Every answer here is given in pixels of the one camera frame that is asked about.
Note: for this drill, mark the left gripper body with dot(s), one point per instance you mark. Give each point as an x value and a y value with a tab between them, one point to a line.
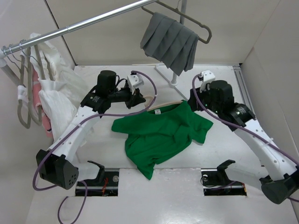
123	94

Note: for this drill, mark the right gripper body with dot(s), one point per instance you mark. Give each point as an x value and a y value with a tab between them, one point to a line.
205	98

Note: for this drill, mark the beige plastic hanger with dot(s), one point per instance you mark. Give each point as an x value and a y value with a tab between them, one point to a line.
150	98

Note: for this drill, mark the green t shirt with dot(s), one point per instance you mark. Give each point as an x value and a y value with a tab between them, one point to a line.
156	136

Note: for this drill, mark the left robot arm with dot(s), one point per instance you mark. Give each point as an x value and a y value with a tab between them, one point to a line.
56	165

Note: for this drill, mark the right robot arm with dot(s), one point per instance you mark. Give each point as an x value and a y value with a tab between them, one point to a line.
278	175

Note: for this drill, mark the grey hanger with cloth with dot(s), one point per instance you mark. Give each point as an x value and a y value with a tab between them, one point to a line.
189	18

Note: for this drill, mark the grey empty hanger outer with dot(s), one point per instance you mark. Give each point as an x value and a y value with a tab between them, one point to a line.
22	93

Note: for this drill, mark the grey empty hanger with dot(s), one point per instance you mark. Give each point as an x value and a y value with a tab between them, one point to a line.
22	93
35	110

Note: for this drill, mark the grey empty hanger inner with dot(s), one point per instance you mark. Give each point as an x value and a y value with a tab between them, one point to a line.
35	110

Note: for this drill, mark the white rack base foot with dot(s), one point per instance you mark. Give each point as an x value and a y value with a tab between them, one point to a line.
173	80

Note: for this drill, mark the white garment on rack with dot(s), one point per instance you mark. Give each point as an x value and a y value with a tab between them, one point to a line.
62	90

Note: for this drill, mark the grey pleated cloth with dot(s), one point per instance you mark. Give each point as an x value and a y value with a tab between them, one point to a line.
170	42

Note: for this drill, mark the white rack upright pole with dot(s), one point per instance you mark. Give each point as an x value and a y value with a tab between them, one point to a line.
9	72

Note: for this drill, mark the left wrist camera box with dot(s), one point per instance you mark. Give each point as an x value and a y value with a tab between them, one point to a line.
135	81

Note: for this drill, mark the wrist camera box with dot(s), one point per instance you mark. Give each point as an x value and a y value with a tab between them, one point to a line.
206	77
135	81

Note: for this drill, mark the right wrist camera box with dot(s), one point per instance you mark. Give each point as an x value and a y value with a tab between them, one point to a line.
206	77

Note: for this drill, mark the aluminium rail on table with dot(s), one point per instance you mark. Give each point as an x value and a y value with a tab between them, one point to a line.
243	88

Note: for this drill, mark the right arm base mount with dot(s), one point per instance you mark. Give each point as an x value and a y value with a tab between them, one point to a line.
215	182

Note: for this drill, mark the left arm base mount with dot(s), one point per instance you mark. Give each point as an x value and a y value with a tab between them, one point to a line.
106	182

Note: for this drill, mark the chrome clothes rail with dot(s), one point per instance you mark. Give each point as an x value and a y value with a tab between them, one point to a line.
71	28

